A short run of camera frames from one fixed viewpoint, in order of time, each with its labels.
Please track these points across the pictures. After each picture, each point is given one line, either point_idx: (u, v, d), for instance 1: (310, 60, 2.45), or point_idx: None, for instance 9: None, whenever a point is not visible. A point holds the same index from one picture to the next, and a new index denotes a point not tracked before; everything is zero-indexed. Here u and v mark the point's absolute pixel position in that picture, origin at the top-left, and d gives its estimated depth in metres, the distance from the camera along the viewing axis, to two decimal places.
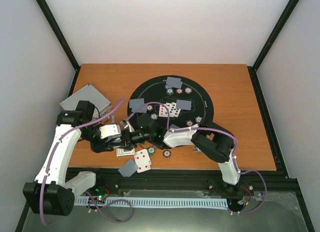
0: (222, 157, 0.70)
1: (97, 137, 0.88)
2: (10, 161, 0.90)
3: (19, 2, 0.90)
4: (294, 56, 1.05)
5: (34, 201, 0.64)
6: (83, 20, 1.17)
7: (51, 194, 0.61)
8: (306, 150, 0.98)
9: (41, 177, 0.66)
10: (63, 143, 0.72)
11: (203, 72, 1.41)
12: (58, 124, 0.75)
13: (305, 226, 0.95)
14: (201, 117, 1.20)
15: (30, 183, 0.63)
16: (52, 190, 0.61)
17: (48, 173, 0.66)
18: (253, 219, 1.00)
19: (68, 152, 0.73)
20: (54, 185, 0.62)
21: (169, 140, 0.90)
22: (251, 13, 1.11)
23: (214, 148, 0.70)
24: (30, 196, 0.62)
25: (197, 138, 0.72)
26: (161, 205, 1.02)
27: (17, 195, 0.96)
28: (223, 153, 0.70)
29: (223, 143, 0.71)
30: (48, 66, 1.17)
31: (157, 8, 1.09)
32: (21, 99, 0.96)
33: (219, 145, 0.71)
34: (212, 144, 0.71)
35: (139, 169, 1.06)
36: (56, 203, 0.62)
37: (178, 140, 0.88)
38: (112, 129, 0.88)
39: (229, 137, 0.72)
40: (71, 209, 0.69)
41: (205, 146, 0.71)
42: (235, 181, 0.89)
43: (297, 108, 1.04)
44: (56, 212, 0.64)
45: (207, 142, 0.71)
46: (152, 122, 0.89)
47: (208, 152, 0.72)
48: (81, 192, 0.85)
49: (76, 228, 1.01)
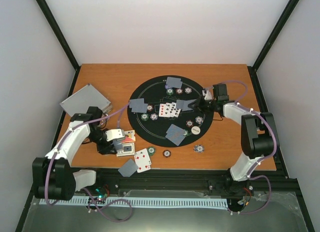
0: (249, 149, 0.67)
1: (103, 140, 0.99)
2: (11, 160, 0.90)
3: (19, 2, 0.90)
4: (294, 55, 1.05)
5: (39, 179, 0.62)
6: (84, 20, 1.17)
7: (58, 170, 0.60)
8: (306, 150, 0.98)
9: (50, 154, 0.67)
10: (76, 130, 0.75)
11: (203, 73, 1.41)
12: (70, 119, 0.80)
13: (304, 226, 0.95)
14: (201, 117, 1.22)
15: (39, 158, 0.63)
16: (60, 164, 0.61)
17: (58, 151, 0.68)
18: (255, 219, 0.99)
19: (78, 140, 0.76)
20: (63, 160, 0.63)
21: (226, 109, 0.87)
22: (251, 13, 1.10)
23: (251, 138, 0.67)
24: (36, 172, 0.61)
25: (248, 119, 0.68)
26: (161, 205, 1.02)
27: (16, 195, 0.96)
28: (253, 146, 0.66)
29: (263, 140, 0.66)
30: (48, 66, 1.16)
31: (157, 9, 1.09)
32: (20, 98, 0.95)
33: (259, 140, 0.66)
34: (255, 134, 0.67)
35: (139, 169, 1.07)
36: (61, 181, 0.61)
37: (233, 115, 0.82)
38: (117, 133, 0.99)
39: (272, 143, 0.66)
40: (71, 196, 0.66)
41: (246, 129, 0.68)
42: (237, 178, 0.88)
43: (298, 107, 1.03)
44: (57, 193, 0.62)
45: (251, 129, 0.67)
46: (222, 85, 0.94)
47: (244, 136, 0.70)
48: (81, 187, 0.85)
49: (74, 228, 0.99)
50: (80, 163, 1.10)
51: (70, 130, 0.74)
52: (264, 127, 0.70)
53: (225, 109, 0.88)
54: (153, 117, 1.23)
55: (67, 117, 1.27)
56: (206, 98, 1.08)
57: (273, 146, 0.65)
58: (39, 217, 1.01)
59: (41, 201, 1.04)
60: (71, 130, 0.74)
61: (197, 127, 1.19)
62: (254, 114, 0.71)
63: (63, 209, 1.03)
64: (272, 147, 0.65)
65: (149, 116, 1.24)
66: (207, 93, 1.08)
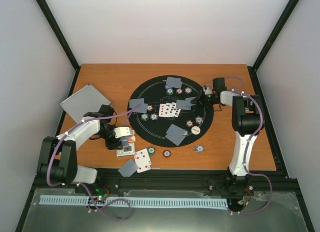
0: (237, 125, 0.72)
1: (112, 136, 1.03)
2: (11, 160, 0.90)
3: (19, 2, 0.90)
4: (294, 55, 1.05)
5: (45, 156, 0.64)
6: (84, 20, 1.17)
7: (64, 149, 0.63)
8: (306, 150, 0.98)
9: (61, 136, 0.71)
10: (87, 123, 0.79)
11: (202, 72, 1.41)
12: (85, 116, 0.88)
13: (305, 226, 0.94)
14: (201, 117, 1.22)
15: (49, 138, 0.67)
16: (67, 145, 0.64)
17: (68, 133, 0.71)
18: (255, 219, 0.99)
19: (89, 131, 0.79)
20: (70, 142, 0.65)
21: (223, 95, 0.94)
22: (252, 13, 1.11)
23: (240, 115, 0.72)
24: (44, 149, 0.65)
25: (238, 99, 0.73)
26: (161, 205, 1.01)
27: (15, 195, 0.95)
28: (241, 122, 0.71)
29: (251, 118, 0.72)
30: (48, 66, 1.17)
31: (157, 8, 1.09)
32: (20, 98, 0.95)
33: (247, 117, 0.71)
34: (243, 112, 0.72)
35: (139, 169, 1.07)
36: (65, 162, 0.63)
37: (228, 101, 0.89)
38: (125, 130, 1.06)
39: (258, 121, 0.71)
40: (70, 181, 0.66)
41: (236, 107, 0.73)
42: (235, 170, 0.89)
43: (298, 106, 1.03)
44: (58, 175, 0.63)
45: (241, 107, 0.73)
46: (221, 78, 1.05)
47: (234, 114, 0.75)
48: (80, 181, 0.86)
49: (74, 228, 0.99)
50: (81, 161, 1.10)
51: (82, 121, 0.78)
52: (252, 108, 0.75)
53: (222, 96, 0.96)
54: (153, 117, 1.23)
55: (67, 117, 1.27)
56: (206, 93, 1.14)
57: (259, 123, 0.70)
58: (39, 217, 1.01)
59: (40, 200, 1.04)
60: (83, 122, 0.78)
61: (197, 127, 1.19)
62: (245, 96, 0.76)
63: (62, 209, 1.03)
64: (258, 124, 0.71)
65: (149, 116, 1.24)
66: (207, 88, 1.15)
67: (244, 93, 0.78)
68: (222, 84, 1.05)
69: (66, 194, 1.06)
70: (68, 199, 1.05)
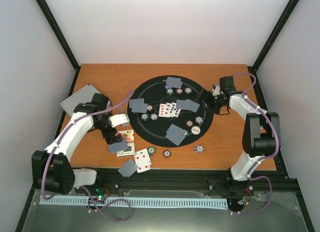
0: (250, 147, 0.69)
1: (108, 127, 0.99)
2: (11, 161, 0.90)
3: (18, 1, 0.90)
4: (294, 54, 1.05)
5: (37, 171, 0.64)
6: (84, 20, 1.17)
7: (56, 165, 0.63)
8: (305, 150, 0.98)
9: (50, 148, 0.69)
10: (77, 124, 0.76)
11: (203, 73, 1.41)
12: (75, 108, 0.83)
13: (304, 226, 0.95)
14: (201, 117, 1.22)
15: (39, 151, 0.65)
16: (58, 160, 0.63)
17: (58, 145, 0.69)
18: (254, 219, 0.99)
19: (80, 133, 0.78)
20: (61, 156, 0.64)
21: (233, 101, 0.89)
22: (252, 13, 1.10)
23: (253, 136, 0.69)
24: (36, 164, 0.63)
25: (253, 117, 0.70)
26: (161, 205, 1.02)
27: (15, 195, 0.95)
28: (254, 145, 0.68)
29: (265, 140, 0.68)
30: (48, 65, 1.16)
31: (158, 8, 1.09)
32: (20, 98, 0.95)
33: (260, 138, 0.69)
34: (257, 132, 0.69)
35: (139, 169, 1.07)
36: (58, 177, 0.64)
37: (238, 109, 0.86)
38: (121, 118, 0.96)
39: (273, 142, 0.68)
40: (69, 189, 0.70)
41: (250, 126, 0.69)
42: (237, 177, 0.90)
43: (299, 106, 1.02)
44: (56, 186, 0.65)
45: (254, 128, 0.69)
46: (229, 78, 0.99)
47: (247, 134, 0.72)
48: (80, 185, 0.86)
49: (74, 227, 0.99)
50: (75, 162, 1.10)
51: (71, 123, 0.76)
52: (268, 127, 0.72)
53: (231, 100, 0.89)
54: (153, 117, 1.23)
55: (67, 117, 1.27)
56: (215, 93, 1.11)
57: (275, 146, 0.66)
58: (38, 217, 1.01)
59: (40, 200, 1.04)
60: (74, 123, 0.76)
61: (197, 127, 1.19)
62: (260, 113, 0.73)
63: (62, 209, 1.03)
64: (273, 147, 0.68)
65: (149, 116, 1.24)
66: (216, 88, 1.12)
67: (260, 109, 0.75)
68: (230, 84, 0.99)
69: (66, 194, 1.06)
70: (68, 199, 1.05)
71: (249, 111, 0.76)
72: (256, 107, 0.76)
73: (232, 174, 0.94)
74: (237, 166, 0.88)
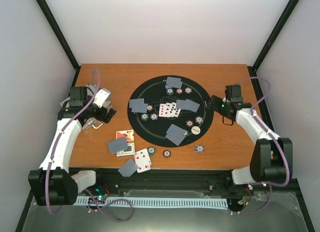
0: (259, 175, 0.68)
1: (97, 109, 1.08)
2: (11, 162, 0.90)
3: (18, 2, 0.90)
4: (294, 54, 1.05)
5: (39, 189, 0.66)
6: (84, 20, 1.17)
7: (57, 181, 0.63)
8: (305, 150, 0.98)
9: (45, 165, 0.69)
10: (66, 132, 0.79)
11: (203, 73, 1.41)
12: (58, 116, 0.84)
13: (304, 226, 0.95)
14: (201, 117, 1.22)
15: (35, 170, 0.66)
16: (57, 175, 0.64)
17: (52, 160, 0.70)
18: (254, 219, 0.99)
19: (71, 140, 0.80)
20: (59, 171, 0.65)
21: (241, 116, 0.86)
22: (252, 13, 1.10)
23: (263, 164, 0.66)
24: (36, 183, 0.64)
25: (264, 144, 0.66)
26: (161, 205, 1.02)
27: (16, 195, 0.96)
28: (263, 173, 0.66)
29: (275, 168, 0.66)
30: (48, 65, 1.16)
31: (157, 8, 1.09)
32: (20, 98, 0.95)
33: (270, 166, 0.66)
34: (267, 160, 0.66)
35: (139, 169, 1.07)
36: (61, 191, 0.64)
37: (246, 126, 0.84)
38: (102, 95, 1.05)
39: (283, 170, 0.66)
40: (74, 199, 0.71)
41: (260, 155, 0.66)
42: (237, 183, 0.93)
43: (299, 107, 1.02)
44: (61, 199, 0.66)
45: (265, 156, 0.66)
46: (236, 87, 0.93)
47: (256, 160, 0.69)
48: (82, 189, 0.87)
49: (75, 227, 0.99)
50: (73, 162, 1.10)
51: (60, 132, 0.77)
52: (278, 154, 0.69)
53: (239, 114, 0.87)
54: (153, 117, 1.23)
55: None
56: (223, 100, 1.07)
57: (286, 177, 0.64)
58: (39, 217, 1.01)
59: None
60: (62, 132, 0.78)
61: (197, 127, 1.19)
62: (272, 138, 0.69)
63: (63, 209, 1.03)
64: (283, 176, 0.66)
65: (149, 116, 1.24)
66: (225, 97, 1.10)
67: (271, 134, 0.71)
68: (238, 94, 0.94)
69: None
70: None
71: (260, 134, 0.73)
72: (267, 130, 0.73)
73: (234, 179, 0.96)
74: (239, 172, 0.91)
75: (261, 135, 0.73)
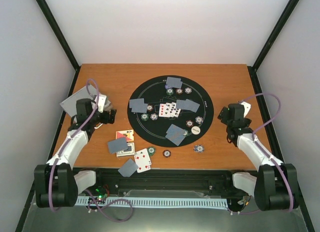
0: (264, 204, 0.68)
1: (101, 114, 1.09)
2: (12, 162, 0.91)
3: (19, 2, 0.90)
4: (294, 55, 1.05)
5: (42, 184, 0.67)
6: (84, 20, 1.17)
7: (61, 174, 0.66)
8: (304, 151, 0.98)
9: (52, 161, 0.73)
10: (74, 137, 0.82)
11: (203, 73, 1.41)
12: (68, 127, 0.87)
13: (304, 226, 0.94)
14: (201, 117, 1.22)
15: (41, 166, 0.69)
16: (62, 168, 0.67)
17: (59, 157, 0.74)
18: (254, 219, 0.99)
19: (77, 146, 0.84)
20: (64, 165, 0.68)
21: (242, 141, 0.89)
22: (252, 13, 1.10)
23: (268, 193, 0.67)
24: (41, 178, 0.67)
25: (267, 171, 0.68)
26: (161, 205, 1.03)
27: (17, 195, 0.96)
28: (268, 202, 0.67)
29: (279, 197, 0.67)
30: (48, 66, 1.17)
31: (157, 8, 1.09)
32: (21, 98, 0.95)
33: (274, 194, 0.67)
34: (272, 188, 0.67)
35: (139, 169, 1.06)
36: (63, 185, 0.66)
37: (248, 151, 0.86)
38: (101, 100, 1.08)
39: (287, 198, 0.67)
40: (74, 201, 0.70)
41: (264, 182, 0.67)
42: (237, 186, 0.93)
43: (299, 107, 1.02)
44: (61, 199, 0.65)
45: (269, 184, 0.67)
46: (240, 109, 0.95)
47: (260, 189, 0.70)
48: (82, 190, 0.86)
49: (76, 227, 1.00)
50: None
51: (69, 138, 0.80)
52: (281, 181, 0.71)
53: (240, 140, 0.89)
54: (153, 117, 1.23)
55: (67, 117, 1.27)
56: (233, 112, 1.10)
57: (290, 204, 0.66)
58: (39, 217, 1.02)
59: None
60: (70, 138, 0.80)
61: (197, 127, 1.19)
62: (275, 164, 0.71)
63: (63, 209, 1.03)
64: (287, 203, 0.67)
65: (149, 116, 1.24)
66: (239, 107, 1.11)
67: (274, 159, 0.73)
68: (240, 116, 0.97)
69: None
70: None
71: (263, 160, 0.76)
72: (269, 156, 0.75)
73: (234, 182, 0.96)
74: (240, 177, 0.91)
75: (263, 161, 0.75)
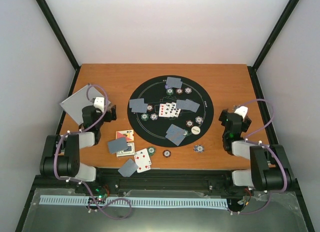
0: (262, 183, 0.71)
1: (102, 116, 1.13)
2: (12, 161, 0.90)
3: (18, 2, 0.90)
4: (294, 54, 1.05)
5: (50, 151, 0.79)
6: (84, 20, 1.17)
7: (69, 140, 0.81)
8: (304, 150, 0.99)
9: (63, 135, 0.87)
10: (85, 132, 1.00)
11: (203, 73, 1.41)
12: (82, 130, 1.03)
13: (305, 226, 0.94)
14: (201, 117, 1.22)
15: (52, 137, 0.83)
16: (71, 137, 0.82)
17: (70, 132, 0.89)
18: (254, 219, 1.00)
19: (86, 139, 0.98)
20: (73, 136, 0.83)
21: (236, 145, 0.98)
22: (252, 12, 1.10)
23: (262, 169, 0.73)
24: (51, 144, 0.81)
25: (257, 150, 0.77)
26: (161, 205, 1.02)
27: (17, 195, 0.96)
28: (265, 179, 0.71)
29: (273, 175, 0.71)
30: (48, 65, 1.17)
31: (157, 8, 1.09)
32: (20, 98, 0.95)
33: (271, 174, 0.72)
34: (264, 165, 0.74)
35: (139, 169, 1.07)
36: (69, 151, 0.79)
37: (241, 151, 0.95)
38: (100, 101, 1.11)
39: (281, 178, 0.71)
40: (74, 173, 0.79)
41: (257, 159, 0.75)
42: (236, 183, 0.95)
43: (299, 107, 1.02)
44: (65, 165, 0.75)
45: (261, 160, 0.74)
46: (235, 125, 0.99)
47: (256, 170, 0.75)
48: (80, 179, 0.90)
49: (75, 227, 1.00)
50: None
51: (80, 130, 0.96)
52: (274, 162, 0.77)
53: (234, 145, 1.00)
54: (153, 117, 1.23)
55: (67, 117, 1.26)
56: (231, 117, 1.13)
57: (284, 180, 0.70)
58: (39, 218, 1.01)
59: (41, 200, 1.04)
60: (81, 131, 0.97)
61: (197, 127, 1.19)
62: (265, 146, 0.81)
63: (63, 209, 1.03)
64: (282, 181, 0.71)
65: (149, 116, 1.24)
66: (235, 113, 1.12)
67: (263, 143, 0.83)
68: (237, 129, 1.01)
69: (66, 194, 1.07)
70: (68, 199, 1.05)
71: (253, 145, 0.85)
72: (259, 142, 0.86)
73: (233, 179, 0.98)
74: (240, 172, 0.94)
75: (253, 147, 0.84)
